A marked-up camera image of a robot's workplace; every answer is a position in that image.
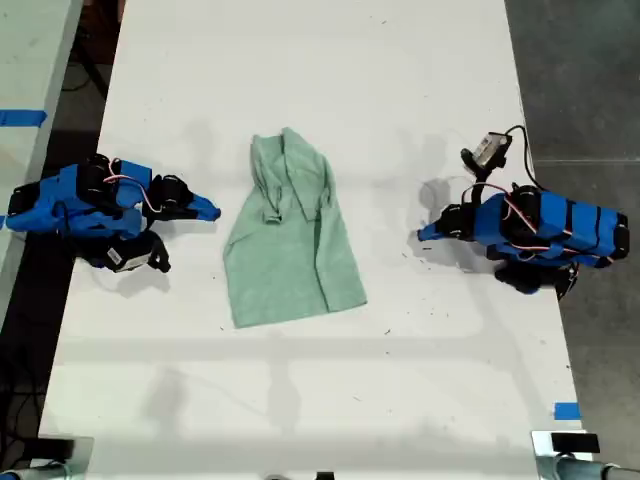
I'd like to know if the long blue tape strip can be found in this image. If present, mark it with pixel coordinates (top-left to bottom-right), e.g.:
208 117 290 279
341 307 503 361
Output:
0 108 49 128

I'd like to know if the short black camera stalk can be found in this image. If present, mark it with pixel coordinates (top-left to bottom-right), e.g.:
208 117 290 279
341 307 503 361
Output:
460 147 506 187
143 231 172 274

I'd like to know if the black camera box white label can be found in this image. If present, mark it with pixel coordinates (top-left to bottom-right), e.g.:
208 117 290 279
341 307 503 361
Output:
101 239 154 274
471 131 513 166

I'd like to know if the pale green T-shirt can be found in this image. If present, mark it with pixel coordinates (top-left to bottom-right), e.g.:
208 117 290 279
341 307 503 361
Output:
222 126 370 330

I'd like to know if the red white servo wire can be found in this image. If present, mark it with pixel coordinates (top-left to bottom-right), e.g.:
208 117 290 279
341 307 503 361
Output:
501 192 542 237
106 157 162 215

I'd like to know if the small blue tape piece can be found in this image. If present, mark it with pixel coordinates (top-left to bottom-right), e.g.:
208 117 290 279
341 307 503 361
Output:
553 401 583 422

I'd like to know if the white side table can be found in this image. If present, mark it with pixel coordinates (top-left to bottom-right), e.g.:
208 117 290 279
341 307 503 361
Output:
0 0 85 324

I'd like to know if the metal corner bracket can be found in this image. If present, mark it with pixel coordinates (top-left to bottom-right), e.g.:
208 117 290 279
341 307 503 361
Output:
530 429 602 480

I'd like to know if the grey metal tube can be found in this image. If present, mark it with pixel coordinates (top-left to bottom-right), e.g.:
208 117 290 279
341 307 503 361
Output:
553 455 640 480

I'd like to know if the black camera cable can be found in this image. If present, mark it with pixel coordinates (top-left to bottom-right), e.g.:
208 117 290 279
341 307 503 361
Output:
502 124 539 194

